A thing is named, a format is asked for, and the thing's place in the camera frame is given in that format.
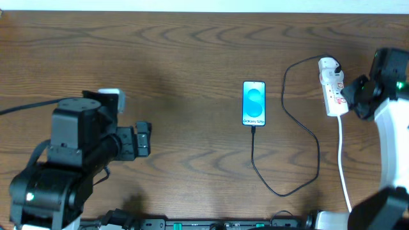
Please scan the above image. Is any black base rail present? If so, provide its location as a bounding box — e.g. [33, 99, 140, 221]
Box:
[78, 210, 349, 230]

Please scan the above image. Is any black USB charging cable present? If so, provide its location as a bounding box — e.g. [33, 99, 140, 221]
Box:
[251, 54, 343, 197]

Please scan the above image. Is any white power strip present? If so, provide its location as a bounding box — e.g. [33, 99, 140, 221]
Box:
[318, 57, 348, 117]

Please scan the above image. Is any white USB charger adapter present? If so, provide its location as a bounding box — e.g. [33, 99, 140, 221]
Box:
[320, 68, 344, 86]

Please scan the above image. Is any blue Galaxy smartphone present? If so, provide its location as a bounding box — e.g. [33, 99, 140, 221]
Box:
[242, 81, 266, 127]

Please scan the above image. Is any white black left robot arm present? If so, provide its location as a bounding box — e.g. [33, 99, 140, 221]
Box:
[10, 94, 152, 229]

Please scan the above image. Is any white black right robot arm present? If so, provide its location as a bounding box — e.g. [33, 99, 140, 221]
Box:
[341, 48, 408, 229]

